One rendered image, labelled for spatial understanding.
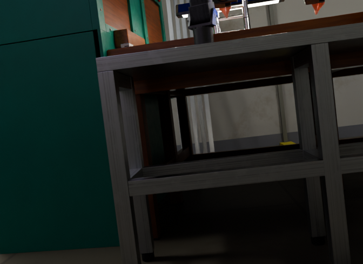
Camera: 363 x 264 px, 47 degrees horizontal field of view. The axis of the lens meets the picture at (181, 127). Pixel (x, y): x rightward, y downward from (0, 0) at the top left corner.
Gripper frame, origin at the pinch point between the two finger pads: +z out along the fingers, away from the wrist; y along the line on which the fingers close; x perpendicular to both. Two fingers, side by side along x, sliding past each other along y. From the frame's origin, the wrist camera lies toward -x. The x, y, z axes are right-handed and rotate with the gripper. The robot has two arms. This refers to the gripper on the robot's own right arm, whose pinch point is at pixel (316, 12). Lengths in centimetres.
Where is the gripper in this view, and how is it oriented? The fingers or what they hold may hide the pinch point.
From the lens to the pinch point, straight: 177.7
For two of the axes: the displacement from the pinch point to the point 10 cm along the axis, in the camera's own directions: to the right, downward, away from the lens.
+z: 2.0, 6.1, 7.7
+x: 0.0, 7.8, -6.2
